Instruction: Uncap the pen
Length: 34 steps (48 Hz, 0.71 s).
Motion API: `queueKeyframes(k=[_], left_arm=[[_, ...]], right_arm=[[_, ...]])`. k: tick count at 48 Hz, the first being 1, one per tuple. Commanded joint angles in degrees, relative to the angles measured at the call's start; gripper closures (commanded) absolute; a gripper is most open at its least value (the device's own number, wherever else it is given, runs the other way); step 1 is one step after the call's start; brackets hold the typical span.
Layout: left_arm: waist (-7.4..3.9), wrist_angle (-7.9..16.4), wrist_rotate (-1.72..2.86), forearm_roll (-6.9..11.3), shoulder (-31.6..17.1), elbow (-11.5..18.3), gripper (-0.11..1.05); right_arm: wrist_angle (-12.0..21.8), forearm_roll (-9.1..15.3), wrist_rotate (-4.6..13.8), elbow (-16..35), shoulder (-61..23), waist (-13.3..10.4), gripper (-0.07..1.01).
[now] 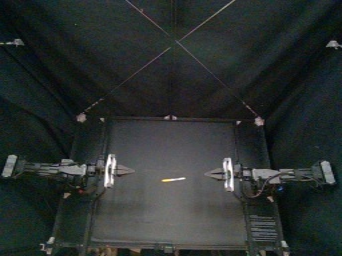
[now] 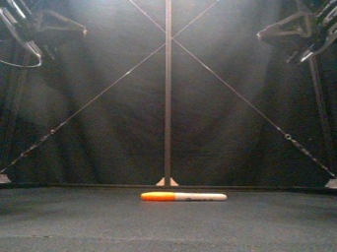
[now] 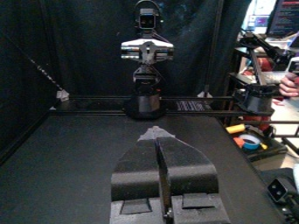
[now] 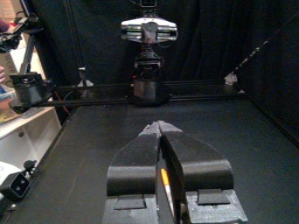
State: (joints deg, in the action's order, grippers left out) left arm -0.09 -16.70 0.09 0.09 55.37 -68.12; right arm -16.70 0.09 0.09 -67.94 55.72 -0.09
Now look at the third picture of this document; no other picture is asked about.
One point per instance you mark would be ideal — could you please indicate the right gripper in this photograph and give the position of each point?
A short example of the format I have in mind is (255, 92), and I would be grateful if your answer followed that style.
(130, 51)

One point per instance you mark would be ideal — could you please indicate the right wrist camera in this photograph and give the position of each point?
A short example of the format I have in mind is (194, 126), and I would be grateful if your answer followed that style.
(147, 19)

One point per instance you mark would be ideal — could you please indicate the person's hand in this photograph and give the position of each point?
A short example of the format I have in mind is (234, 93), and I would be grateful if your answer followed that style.
(287, 87)

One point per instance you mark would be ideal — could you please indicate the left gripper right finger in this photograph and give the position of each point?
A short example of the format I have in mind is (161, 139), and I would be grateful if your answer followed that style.
(191, 175)

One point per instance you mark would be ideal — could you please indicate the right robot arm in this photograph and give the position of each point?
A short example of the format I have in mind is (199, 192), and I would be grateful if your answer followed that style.
(147, 99)

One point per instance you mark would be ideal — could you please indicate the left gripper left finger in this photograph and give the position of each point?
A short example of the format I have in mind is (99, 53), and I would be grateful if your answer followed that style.
(134, 172)

